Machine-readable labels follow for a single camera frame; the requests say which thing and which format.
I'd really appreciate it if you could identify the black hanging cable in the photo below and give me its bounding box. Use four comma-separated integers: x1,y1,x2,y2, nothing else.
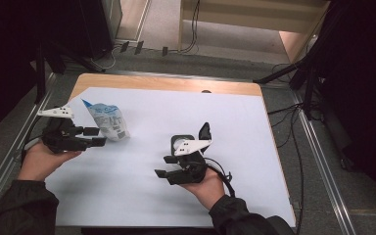
179,0,201,55

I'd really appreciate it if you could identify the black floor cable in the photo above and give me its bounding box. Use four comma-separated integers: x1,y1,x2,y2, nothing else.
267,63,307,226

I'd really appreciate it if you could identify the left hand-held gripper black cable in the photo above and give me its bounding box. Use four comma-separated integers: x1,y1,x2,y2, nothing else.
19,116,52,167

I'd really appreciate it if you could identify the person's right hand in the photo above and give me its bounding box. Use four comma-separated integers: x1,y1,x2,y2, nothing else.
179,167,227,211

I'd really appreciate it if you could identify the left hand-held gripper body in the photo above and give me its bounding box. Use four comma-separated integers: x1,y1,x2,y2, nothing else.
37,106,94,155

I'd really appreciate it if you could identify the black tripod stand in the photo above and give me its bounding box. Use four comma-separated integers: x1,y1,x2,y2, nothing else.
253,0,353,120
33,42,106,106

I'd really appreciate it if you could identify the white and blue plastic bag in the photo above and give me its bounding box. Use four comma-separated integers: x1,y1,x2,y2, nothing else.
80,98,131,142

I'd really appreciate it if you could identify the hand-held gripper black cable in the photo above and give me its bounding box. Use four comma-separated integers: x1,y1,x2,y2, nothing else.
19,116,52,167
205,157,237,199

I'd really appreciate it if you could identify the light wooden shelf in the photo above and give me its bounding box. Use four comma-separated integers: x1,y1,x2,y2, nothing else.
177,0,332,65

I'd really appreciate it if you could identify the clear container with black lid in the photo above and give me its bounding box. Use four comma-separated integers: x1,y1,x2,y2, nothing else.
169,121,213,158

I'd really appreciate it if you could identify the white floor cable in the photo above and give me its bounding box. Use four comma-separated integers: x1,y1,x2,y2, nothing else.
89,45,121,71

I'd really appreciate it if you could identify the wooden table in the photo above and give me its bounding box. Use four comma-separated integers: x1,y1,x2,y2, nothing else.
68,72,298,228

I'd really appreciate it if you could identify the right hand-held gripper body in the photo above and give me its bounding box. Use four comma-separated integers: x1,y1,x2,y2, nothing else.
166,139,213,186

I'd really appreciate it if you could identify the black curtain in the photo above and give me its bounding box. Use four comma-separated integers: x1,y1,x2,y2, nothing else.
312,0,376,213
0,0,112,145

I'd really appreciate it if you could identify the person's left hand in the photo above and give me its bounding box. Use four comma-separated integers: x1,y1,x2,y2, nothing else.
17,140,82,182

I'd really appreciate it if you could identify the metal floor rail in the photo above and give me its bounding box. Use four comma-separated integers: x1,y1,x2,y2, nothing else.
290,91,356,235
0,72,58,223

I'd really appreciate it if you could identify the right hand-held gripper black cable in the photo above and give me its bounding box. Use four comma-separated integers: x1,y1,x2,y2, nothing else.
205,157,237,199

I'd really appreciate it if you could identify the white paper sheet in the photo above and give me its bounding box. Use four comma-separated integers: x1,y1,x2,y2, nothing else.
45,86,297,228

